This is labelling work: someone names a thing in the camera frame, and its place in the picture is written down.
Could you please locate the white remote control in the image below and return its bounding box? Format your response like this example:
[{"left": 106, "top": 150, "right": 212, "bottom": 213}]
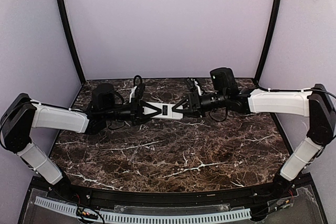
[{"left": 145, "top": 102, "right": 183, "bottom": 120}]

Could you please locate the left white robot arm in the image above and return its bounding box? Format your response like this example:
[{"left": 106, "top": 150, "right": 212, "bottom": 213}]
[{"left": 1, "top": 91, "right": 168, "bottom": 186}]

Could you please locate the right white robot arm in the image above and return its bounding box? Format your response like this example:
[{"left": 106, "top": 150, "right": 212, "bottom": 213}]
[{"left": 172, "top": 84, "right": 335, "bottom": 182}]

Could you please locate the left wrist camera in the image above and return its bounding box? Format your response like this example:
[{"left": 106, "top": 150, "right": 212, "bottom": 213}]
[{"left": 91, "top": 83, "right": 115, "bottom": 112}]

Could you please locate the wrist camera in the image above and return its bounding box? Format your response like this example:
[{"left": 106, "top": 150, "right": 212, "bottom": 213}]
[
  {"left": 210, "top": 67, "right": 238, "bottom": 93},
  {"left": 91, "top": 83, "right": 115, "bottom": 112}
]

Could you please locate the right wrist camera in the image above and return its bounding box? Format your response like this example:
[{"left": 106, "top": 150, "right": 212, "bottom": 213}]
[{"left": 210, "top": 67, "right": 238, "bottom": 93}]

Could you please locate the black front rail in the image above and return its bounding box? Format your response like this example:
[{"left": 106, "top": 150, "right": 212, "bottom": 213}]
[{"left": 44, "top": 179, "right": 297, "bottom": 210}]

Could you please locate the white slotted cable duct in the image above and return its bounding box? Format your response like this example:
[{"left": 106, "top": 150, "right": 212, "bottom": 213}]
[{"left": 34, "top": 196, "right": 251, "bottom": 223}]

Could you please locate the left black frame post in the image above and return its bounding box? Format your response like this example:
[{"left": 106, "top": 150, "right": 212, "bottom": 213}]
[{"left": 56, "top": 0, "right": 86, "bottom": 85}]

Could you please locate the black frame post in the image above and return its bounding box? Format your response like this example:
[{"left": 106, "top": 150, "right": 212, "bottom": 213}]
[
  {"left": 56, "top": 0, "right": 86, "bottom": 85},
  {"left": 254, "top": 0, "right": 281, "bottom": 85}
]

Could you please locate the right black frame post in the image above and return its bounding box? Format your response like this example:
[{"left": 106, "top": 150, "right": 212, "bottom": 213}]
[{"left": 254, "top": 0, "right": 281, "bottom": 85}]

